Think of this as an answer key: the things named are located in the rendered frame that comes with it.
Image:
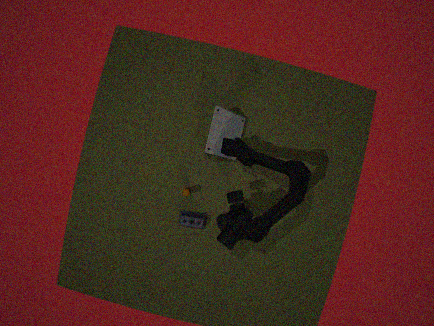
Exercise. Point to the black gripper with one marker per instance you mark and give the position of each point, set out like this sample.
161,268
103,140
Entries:
235,197

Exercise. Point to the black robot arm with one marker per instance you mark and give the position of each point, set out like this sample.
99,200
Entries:
256,229

